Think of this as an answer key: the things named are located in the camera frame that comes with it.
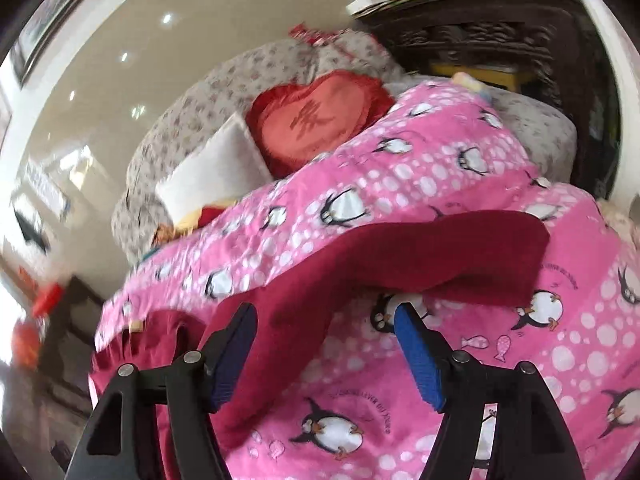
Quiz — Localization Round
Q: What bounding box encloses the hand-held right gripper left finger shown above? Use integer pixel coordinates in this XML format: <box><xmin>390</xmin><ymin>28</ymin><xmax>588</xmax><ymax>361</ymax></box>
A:
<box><xmin>60</xmin><ymin>302</ymin><xmax>258</xmax><ymax>480</ymax></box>

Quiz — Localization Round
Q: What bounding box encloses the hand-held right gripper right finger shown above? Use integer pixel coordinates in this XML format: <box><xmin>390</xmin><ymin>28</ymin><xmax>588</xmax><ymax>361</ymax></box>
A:
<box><xmin>394</xmin><ymin>302</ymin><xmax>586</xmax><ymax>480</ymax></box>

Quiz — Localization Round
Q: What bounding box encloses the dark red garment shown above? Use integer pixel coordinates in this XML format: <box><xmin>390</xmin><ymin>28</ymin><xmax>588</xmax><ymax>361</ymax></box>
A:
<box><xmin>89</xmin><ymin>209</ymin><xmax>551</xmax><ymax>480</ymax></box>

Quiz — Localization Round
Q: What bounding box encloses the yellow cloth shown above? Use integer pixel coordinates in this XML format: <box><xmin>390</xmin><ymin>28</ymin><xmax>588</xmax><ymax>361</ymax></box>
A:
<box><xmin>170</xmin><ymin>205</ymin><xmax>226</xmax><ymax>233</ymax></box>

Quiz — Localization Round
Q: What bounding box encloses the dark wooden side table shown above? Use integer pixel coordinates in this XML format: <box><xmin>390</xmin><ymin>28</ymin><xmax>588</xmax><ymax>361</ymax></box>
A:
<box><xmin>45</xmin><ymin>275</ymin><xmax>112</xmax><ymax>411</ymax></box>

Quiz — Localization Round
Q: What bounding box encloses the pink penguin print blanket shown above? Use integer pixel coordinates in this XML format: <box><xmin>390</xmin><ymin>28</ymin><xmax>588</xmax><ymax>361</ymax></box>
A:
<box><xmin>95</xmin><ymin>82</ymin><xmax>640</xmax><ymax>480</ymax></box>

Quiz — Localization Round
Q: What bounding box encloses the white pillow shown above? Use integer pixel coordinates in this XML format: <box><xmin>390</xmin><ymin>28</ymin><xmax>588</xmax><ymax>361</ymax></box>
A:
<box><xmin>155</xmin><ymin>112</ymin><xmax>273</xmax><ymax>223</ymax></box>

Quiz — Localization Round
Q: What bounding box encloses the red packet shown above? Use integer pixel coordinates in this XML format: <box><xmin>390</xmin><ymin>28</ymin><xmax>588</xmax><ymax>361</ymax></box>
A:
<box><xmin>32</xmin><ymin>282</ymin><xmax>63</xmax><ymax>318</ymax></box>

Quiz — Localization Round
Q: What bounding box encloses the red gift box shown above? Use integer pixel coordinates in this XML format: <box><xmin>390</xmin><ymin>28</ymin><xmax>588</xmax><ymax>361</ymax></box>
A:
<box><xmin>12</xmin><ymin>322</ymin><xmax>42</xmax><ymax>367</ymax></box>

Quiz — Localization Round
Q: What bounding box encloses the red heart-shaped pillow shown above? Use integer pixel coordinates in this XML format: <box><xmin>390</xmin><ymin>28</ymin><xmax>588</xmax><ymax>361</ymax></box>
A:
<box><xmin>246</xmin><ymin>71</ymin><xmax>396</xmax><ymax>178</ymax></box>

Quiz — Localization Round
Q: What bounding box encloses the floral padded headboard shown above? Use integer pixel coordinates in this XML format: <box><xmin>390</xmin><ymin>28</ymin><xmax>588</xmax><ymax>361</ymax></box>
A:
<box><xmin>111</xmin><ymin>27</ymin><xmax>576</xmax><ymax>266</ymax></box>

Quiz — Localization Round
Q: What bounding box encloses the yellow box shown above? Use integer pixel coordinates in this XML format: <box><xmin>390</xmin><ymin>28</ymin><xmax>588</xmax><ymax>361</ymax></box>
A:
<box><xmin>430</xmin><ymin>62</ymin><xmax>536</xmax><ymax>93</ymax></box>

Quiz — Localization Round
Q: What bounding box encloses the red knotted decoration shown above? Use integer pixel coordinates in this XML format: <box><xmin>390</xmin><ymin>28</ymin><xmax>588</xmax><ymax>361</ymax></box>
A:
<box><xmin>290</xmin><ymin>22</ymin><xmax>346</xmax><ymax>50</ymax></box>

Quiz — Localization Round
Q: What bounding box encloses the dark carved wooden cabinet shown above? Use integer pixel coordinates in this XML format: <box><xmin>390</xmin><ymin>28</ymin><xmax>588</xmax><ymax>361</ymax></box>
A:
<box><xmin>355</xmin><ymin>0</ymin><xmax>621</xmax><ymax>201</ymax></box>

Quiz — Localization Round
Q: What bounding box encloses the white flat book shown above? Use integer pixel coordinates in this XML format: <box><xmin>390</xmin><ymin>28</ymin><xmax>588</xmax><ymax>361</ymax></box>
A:
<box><xmin>346</xmin><ymin>0</ymin><xmax>401</xmax><ymax>16</ymax></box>

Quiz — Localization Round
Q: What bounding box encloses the dark framed wall picture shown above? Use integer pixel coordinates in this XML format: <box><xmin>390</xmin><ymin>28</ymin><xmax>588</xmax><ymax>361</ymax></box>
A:
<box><xmin>10</xmin><ymin>0</ymin><xmax>87</xmax><ymax>86</ymax></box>

